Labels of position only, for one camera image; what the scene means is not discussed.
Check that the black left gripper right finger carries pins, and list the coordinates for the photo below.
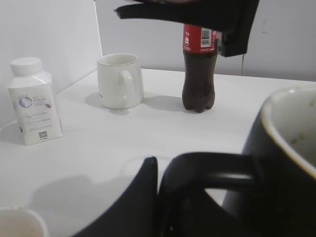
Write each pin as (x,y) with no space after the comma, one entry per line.
(196,214)

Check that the white ceramic mug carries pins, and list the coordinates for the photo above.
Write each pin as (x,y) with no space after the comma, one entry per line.
(120,81)

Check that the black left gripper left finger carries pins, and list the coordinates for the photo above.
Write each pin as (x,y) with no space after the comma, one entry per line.
(133,213)

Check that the white milk bottle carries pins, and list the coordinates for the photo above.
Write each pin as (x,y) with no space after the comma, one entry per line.
(33,98)

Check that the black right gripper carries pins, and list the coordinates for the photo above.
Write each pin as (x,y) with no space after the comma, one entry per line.
(232,18)

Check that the dark cola bottle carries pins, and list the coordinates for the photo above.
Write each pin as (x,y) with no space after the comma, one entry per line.
(200,55)

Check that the yellow paper cup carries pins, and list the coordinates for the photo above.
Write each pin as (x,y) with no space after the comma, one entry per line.
(21,222)

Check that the black ceramic mug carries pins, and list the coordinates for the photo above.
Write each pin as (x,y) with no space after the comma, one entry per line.
(269,189)

